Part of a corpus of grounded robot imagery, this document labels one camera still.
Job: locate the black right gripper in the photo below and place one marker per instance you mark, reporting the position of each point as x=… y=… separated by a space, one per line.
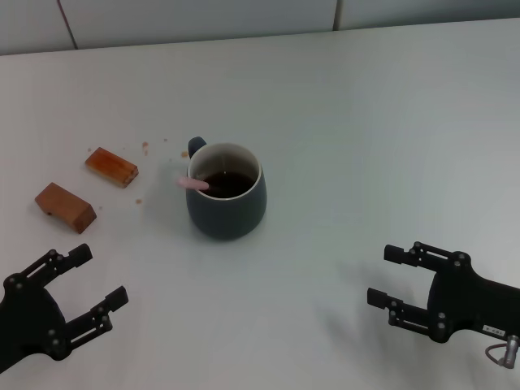
x=467 y=300

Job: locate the dark grey ceramic cup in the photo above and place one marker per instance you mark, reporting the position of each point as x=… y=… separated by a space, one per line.
x=227 y=217

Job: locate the dark coffee liquid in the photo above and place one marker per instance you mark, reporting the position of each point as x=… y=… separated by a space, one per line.
x=235 y=183

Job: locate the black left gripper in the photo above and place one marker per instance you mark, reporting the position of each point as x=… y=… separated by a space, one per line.
x=28 y=321

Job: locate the notched wooden rest block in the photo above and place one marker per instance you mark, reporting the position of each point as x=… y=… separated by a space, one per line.
x=65 y=207

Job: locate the flat grooved wooden block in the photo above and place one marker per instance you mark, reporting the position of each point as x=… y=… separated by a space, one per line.
x=113 y=167

